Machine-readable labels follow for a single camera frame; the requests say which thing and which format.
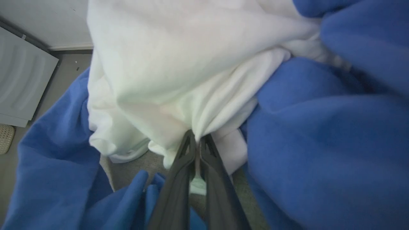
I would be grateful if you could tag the cream woven laundry basket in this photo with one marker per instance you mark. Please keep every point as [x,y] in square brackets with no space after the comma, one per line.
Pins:
[4,139]

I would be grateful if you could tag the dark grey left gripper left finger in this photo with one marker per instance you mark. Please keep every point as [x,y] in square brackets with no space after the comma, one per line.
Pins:
[175,191]

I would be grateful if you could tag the white and blue garment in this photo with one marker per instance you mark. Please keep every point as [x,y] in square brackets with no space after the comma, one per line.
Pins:
[191,64]

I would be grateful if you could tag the wall baseboard strip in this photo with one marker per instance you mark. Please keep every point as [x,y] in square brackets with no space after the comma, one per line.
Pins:
[70,47]

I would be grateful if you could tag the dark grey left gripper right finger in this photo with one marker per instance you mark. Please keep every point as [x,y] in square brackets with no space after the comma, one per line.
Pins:
[220,198]

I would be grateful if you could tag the grey fabric sofa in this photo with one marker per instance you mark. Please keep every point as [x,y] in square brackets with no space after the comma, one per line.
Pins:
[127,172]

